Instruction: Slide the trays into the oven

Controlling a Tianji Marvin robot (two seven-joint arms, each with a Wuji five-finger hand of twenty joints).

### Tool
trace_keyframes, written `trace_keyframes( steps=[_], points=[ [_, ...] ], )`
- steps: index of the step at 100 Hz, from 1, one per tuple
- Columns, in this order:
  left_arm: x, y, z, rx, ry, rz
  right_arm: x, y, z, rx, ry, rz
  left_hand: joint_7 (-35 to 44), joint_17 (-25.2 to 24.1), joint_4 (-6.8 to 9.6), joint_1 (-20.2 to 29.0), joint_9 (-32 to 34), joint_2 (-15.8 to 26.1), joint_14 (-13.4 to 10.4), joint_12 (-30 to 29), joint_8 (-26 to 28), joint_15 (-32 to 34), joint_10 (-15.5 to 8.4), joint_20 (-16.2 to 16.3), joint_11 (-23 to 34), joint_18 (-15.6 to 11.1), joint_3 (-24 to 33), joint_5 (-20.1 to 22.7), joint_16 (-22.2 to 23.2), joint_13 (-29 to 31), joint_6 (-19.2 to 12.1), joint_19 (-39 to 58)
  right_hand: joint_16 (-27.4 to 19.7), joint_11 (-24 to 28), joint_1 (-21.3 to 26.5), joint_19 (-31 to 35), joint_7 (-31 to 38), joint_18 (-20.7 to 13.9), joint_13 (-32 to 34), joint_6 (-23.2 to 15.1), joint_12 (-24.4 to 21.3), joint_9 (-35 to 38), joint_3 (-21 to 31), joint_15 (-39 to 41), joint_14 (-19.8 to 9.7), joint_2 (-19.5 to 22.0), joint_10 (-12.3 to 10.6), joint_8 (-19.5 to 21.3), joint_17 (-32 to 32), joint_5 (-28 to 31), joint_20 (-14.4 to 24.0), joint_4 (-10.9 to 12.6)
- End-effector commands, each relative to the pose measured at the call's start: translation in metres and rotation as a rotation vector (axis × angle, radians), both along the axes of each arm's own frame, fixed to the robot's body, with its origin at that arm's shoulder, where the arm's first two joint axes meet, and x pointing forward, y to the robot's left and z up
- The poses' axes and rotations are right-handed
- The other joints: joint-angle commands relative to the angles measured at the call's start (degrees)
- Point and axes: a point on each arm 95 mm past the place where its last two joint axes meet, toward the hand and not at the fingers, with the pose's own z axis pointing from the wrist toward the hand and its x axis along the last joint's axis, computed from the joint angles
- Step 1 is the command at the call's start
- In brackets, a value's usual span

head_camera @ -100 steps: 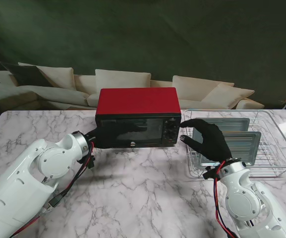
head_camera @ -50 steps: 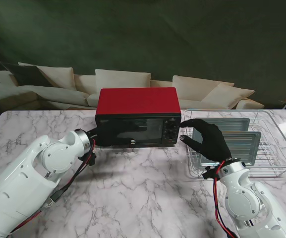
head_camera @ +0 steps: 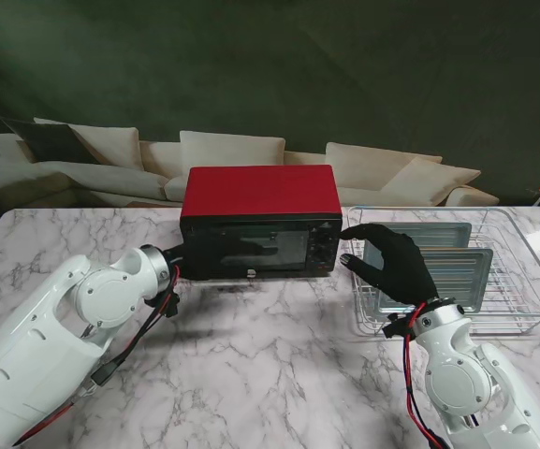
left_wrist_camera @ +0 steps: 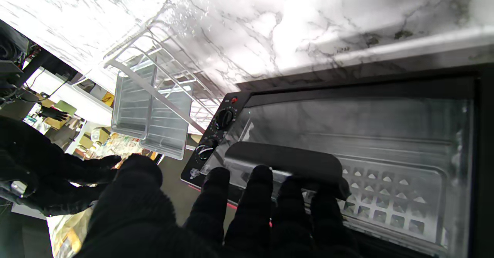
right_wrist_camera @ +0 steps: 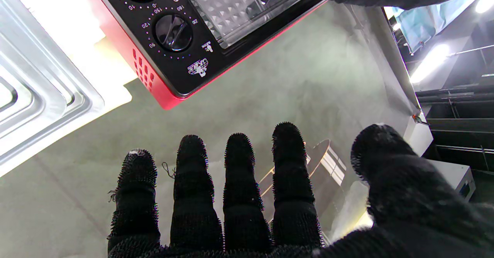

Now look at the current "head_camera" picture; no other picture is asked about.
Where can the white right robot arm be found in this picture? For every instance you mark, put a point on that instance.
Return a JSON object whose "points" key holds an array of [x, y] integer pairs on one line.
{"points": [[461, 379]]}

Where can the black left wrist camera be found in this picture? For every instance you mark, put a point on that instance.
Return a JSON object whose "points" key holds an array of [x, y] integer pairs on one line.
{"points": [[172, 306]]}

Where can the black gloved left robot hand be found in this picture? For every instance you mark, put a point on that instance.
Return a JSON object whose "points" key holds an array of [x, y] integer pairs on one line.
{"points": [[174, 259]]}

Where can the beige sofa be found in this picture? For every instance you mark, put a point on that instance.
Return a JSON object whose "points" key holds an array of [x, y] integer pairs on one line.
{"points": [[307, 159]]}

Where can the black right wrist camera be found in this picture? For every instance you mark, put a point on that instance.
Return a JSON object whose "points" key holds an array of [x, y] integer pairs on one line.
{"points": [[396, 327]]}

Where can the long beige sofa cushion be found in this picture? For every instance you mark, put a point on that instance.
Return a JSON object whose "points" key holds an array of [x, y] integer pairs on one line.
{"points": [[110, 180]]}

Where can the red black toaster oven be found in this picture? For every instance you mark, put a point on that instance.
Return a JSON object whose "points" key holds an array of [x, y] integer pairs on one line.
{"points": [[260, 187]]}

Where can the black oven knob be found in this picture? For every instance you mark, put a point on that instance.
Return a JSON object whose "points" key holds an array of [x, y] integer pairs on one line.
{"points": [[324, 256], [324, 238]]}

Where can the small beige sofa cushion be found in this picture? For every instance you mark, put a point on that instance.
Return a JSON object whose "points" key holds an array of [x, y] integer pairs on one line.
{"points": [[176, 188]]}

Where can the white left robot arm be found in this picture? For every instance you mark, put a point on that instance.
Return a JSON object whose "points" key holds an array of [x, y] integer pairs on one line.
{"points": [[40, 341]]}

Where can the dark brown sofa cushion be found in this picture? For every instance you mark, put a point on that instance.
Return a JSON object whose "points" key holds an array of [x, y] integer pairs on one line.
{"points": [[49, 142]]}

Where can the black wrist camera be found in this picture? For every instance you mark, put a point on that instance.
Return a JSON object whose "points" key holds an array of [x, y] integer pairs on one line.
{"points": [[396, 327], [172, 306]]}

